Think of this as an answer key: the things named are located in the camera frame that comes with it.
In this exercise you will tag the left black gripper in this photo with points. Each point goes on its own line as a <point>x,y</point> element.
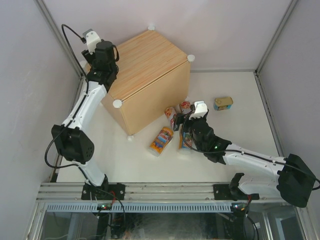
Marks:
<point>94,66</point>

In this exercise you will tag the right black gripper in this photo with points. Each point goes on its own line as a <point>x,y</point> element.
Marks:
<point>179,119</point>

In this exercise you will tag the orange yellow cylindrical can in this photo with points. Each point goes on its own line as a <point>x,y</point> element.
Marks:
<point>163,138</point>

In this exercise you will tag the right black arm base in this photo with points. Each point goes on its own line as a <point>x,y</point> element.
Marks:
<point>225,192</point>

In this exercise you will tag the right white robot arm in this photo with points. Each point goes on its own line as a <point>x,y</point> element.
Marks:
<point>287,177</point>

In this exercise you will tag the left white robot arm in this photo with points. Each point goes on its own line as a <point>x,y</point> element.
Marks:
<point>70,138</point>

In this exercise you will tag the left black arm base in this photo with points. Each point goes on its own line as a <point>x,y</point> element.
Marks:
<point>114,191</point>

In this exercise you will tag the wooden cube counter box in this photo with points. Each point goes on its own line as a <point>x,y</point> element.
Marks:
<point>153,75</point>

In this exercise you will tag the left red white can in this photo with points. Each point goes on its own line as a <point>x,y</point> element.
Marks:
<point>169,113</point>

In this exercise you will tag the red white can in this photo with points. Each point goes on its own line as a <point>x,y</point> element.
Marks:
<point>186,110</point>
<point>169,113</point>

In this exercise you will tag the right red white can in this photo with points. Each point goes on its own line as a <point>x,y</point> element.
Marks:
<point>186,110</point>

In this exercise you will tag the blue vegetable cylindrical can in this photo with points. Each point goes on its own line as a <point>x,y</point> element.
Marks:
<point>185,142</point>

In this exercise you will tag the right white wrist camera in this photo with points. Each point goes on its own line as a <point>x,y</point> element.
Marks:
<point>198,110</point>

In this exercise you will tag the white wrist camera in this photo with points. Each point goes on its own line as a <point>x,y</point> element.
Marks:
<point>198,110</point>
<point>91,39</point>

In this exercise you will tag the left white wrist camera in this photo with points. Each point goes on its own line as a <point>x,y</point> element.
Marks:
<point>91,39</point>

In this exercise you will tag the blue slotted cable duct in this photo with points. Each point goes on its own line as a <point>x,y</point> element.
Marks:
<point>131,207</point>

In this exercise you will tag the aluminium rail frame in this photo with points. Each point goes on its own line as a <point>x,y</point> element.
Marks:
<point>199,192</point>

